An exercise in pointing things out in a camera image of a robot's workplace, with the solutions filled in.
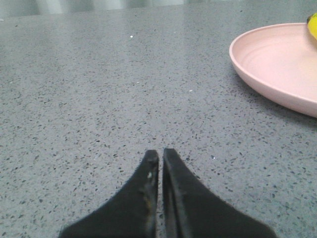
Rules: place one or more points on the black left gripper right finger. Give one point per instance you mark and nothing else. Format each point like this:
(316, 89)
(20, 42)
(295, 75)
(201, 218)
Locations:
(192, 211)

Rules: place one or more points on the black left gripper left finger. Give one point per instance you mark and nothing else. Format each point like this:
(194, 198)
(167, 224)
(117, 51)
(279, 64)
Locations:
(131, 213)

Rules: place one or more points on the yellow banana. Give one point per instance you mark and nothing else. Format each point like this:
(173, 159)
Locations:
(312, 27)

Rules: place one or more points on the pink plate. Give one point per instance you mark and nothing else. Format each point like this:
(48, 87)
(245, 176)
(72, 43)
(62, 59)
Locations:
(279, 62)

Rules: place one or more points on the white curtain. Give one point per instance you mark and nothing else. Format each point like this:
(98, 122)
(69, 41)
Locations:
(189, 8)

